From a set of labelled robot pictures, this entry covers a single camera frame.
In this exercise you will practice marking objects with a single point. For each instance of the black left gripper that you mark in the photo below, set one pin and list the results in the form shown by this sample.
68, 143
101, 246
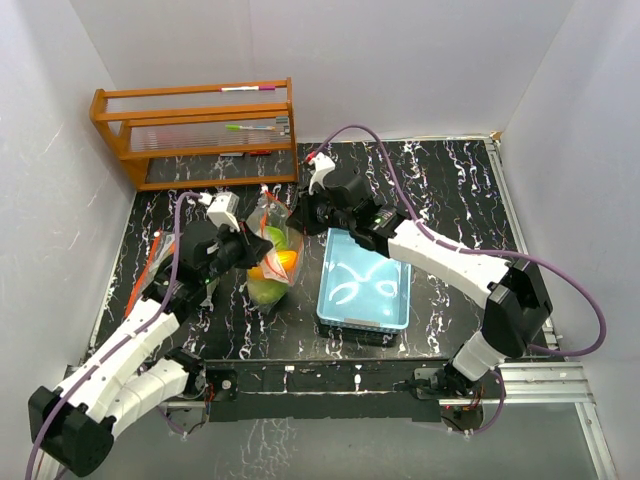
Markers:
253, 247

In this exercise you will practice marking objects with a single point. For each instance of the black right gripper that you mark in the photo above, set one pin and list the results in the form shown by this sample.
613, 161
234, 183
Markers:
301, 217

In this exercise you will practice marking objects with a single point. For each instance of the green cabbage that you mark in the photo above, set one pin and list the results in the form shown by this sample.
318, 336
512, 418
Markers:
266, 292
277, 237

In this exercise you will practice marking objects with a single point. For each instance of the yellow starfruit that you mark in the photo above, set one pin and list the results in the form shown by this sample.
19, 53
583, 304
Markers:
256, 273

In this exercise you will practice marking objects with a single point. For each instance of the orange yellow mango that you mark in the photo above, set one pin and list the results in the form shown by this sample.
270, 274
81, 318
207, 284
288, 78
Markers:
286, 259

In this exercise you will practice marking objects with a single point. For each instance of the clear orange-zip bag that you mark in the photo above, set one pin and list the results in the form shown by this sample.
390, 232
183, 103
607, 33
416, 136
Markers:
194, 287
269, 211

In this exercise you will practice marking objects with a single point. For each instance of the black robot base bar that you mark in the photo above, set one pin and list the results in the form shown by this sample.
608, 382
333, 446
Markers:
330, 389

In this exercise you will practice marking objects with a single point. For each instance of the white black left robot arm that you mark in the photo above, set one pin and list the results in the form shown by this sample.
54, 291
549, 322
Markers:
78, 421

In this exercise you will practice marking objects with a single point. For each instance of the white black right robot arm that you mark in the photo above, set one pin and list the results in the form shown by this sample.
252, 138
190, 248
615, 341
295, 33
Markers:
513, 296

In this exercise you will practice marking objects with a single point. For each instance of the light blue plastic basket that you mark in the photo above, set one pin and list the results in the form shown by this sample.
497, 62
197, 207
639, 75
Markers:
362, 289

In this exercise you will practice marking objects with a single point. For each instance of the grey binder clip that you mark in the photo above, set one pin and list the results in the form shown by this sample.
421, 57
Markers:
282, 125

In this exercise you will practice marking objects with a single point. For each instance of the wooden shelf rack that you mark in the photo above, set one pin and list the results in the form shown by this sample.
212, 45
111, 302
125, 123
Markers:
147, 125

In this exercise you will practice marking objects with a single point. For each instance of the green capped marker pen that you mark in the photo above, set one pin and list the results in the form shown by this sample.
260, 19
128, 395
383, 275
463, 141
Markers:
237, 127

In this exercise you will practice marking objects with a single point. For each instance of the pink white marker pen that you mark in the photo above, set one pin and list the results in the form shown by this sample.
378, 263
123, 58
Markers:
248, 88

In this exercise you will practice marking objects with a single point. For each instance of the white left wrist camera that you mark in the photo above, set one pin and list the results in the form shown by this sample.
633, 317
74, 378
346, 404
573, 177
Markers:
221, 209

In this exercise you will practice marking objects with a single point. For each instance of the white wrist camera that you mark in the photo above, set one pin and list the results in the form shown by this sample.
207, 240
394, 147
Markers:
320, 166
221, 209

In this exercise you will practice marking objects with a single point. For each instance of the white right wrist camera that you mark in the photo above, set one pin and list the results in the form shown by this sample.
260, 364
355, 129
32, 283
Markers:
320, 166

